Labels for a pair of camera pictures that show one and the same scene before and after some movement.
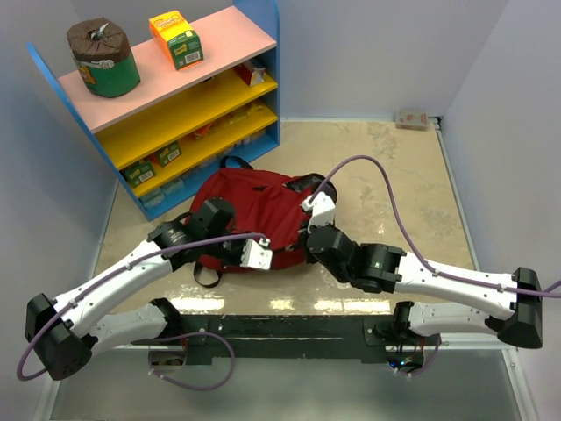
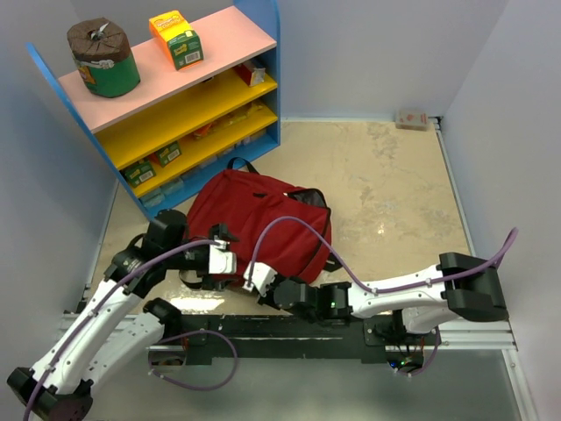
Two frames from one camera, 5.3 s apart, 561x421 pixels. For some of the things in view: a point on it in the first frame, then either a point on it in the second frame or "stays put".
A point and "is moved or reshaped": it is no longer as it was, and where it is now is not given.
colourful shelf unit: x=178 y=123 stays put
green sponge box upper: x=168 y=153 stays put
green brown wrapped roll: x=102 y=52 stays put
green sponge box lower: x=139 y=172 stays put
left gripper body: x=230 y=253 → x=192 y=258
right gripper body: x=342 y=275 → x=268 y=298
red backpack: x=265 y=203 is moved or reshaped
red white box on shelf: x=251 y=74 stays put
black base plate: x=288 y=338 stays put
